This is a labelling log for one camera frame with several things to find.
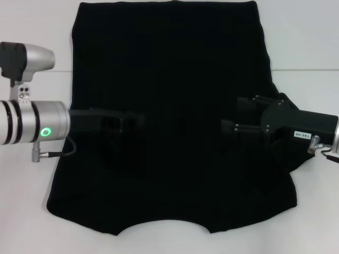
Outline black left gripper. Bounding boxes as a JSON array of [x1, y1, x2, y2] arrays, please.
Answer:
[[68, 106, 146, 133]]

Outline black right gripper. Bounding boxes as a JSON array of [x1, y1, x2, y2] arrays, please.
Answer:
[[220, 94, 339, 149]]

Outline black shirt with FREE print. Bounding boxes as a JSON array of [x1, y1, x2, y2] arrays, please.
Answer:
[[46, 1, 316, 235]]

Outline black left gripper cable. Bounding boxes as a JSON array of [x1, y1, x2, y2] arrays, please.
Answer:
[[31, 136, 77, 163]]

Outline right gripper cable with plug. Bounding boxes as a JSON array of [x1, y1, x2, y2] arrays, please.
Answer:
[[307, 135, 339, 164]]

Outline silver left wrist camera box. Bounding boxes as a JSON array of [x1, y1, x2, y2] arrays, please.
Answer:
[[0, 41, 56, 103]]

